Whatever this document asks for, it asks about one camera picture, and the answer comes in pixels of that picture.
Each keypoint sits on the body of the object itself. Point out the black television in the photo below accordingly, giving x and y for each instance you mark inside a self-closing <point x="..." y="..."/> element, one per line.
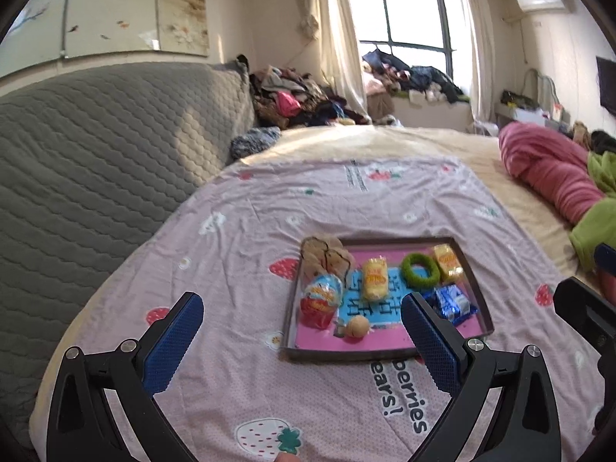
<point x="607" y="86"/>

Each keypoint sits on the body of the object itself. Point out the clothes pile on windowsill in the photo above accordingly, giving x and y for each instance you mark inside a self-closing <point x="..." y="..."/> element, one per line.
<point x="418" y="82"/>

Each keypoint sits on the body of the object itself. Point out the white metal frame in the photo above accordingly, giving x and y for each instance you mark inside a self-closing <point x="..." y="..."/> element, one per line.
<point x="546" y="86"/>

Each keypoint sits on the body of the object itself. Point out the yellow snack packet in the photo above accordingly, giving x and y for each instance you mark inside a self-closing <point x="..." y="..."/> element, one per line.
<point x="447" y="262"/>
<point x="375" y="279"/>

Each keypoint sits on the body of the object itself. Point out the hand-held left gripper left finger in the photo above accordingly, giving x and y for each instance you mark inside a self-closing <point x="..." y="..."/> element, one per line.
<point x="173" y="346"/>

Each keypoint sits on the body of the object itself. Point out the dark framed window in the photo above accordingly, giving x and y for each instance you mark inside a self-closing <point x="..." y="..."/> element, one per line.
<point x="409" y="9"/>

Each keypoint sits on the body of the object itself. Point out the pink and green quilt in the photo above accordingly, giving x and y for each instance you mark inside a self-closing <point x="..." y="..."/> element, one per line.
<point x="544" y="163"/>

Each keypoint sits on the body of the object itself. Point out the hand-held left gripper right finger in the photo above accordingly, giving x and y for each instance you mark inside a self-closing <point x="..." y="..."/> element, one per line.
<point x="428" y="346"/>

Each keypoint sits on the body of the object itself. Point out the pink strawberry print bed sheet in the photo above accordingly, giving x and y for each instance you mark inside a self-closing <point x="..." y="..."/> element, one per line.
<point x="216" y="250"/>

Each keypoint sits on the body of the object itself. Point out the white air conditioner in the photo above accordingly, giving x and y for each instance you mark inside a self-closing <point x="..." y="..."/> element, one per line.
<point x="539" y="0"/>

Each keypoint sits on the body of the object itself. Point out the cream curtain with knot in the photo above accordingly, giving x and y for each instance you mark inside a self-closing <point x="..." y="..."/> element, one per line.
<point x="337" y="33"/>

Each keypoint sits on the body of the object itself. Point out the dark blue patterned cloth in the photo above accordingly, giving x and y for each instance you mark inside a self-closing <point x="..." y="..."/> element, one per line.
<point x="255" y="142"/>

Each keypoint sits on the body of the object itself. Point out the grey quilted headboard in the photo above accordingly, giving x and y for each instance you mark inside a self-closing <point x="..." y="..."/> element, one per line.
<point x="96" y="154"/>

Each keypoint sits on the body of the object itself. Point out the beige mesh hair scrunchie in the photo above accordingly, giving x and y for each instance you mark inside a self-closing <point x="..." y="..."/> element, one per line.
<point x="317" y="255"/>

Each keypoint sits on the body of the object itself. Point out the wall poster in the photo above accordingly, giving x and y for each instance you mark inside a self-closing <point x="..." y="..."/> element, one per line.
<point x="120" y="9"/>

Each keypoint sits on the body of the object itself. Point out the pile of mixed clothes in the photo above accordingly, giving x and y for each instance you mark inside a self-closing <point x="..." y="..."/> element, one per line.
<point x="298" y="101"/>

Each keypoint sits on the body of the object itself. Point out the person's left hand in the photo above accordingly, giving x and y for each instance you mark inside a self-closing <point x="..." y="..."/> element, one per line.
<point x="288" y="458"/>

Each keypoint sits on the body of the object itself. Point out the blue cookie packet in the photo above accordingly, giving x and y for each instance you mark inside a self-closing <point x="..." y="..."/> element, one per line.
<point x="452" y="303"/>

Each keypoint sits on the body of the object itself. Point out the plain cream curtain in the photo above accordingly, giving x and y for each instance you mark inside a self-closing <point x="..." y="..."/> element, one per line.
<point x="481" y="57"/>

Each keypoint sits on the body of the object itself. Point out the cluttered white desk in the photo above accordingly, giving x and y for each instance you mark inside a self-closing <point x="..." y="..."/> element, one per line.
<point x="524" y="115"/>

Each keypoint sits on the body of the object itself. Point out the dark shallow box tray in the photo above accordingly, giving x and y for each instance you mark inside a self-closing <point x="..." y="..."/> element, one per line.
<point x="337" y="353"/>

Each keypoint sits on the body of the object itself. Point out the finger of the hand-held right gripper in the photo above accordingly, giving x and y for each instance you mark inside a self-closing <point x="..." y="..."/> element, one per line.
<point x="606" y="257"/>
<point x="577" y="301"/>

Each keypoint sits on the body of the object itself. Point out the red egg toy candy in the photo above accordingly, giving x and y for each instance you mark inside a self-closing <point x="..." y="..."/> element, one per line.
<point x="320" y="298"/>

